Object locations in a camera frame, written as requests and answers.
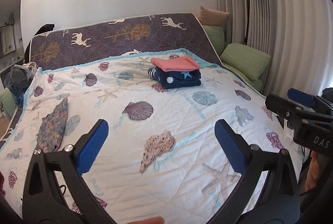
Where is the green ribbed pillow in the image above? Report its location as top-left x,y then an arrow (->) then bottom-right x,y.
220,43 -> 271,81

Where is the grey pleated curtain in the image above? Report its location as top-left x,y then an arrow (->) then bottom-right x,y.
217,0 -> 332,96

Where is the purple deer print mattress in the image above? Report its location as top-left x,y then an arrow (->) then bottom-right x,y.
29,12 -> 222,71

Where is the dark floral patterned garment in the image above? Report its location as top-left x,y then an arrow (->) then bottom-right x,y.
35,98 -> 68,153

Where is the person's right hand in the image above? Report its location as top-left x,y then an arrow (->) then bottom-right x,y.
305,151 -> 323,192

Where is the white seashell print quilt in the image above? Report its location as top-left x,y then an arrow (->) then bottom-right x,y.
1,49 -> 309,223

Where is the navy star-patterned folded garment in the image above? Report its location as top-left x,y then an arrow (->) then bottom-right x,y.
148,66 -> 201,89

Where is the pink knit garment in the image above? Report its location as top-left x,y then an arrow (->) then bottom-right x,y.
150,56 -> 200,72

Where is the pile of clothes left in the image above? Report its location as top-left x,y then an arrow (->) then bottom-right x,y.
3,62 -> 38,107

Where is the peach pillow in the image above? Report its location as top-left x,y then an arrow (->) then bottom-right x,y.
198,6 -> 230,26

